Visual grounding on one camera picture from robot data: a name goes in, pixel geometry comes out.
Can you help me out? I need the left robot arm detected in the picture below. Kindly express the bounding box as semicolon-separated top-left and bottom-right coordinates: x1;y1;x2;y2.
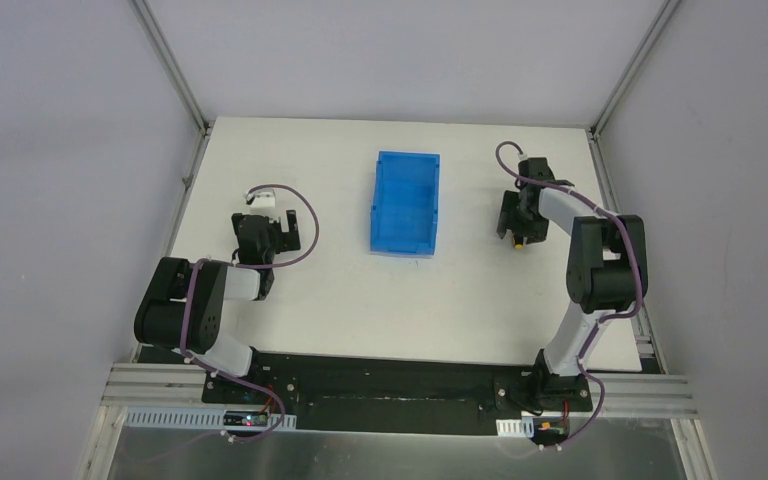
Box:
134;210;301;378

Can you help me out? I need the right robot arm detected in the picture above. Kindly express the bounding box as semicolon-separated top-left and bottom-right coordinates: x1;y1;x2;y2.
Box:
497;156;647;401

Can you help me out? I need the blue plastic bin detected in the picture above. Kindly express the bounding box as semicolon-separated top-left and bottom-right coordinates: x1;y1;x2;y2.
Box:
369;151;441;256

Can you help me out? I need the left controller board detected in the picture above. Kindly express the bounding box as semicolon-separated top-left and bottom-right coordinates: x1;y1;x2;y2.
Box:
223;410;270;428

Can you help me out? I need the controller board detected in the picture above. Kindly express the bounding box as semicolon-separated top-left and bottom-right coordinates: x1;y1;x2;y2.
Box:
533;420;569;441
223;410;270;428

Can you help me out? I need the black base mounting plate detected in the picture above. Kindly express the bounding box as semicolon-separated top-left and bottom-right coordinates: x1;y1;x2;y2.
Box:
201;352;593;436

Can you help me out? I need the right controller board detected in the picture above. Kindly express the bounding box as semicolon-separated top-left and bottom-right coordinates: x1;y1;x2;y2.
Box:
533;420;569;441

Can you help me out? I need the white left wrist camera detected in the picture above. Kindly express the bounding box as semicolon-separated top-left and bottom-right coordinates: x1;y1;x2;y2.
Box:
245;189;276;216

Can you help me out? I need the right aluminium frame post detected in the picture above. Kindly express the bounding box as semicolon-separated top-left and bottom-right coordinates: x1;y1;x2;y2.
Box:
590;0;684;139

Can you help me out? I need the aluminium frame post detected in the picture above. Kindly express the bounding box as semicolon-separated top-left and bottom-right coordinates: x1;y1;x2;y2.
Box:
590;0;684;139
128;0;210;136

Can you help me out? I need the aluminium front rail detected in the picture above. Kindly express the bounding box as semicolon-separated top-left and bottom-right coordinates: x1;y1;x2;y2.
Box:
102;363;699;420

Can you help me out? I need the left aluminium frame post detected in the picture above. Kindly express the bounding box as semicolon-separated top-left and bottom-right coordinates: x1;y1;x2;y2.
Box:
128;0;210;136

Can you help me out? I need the white slotted cable duct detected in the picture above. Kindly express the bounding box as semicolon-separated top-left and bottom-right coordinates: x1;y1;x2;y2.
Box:
124;407;297;432

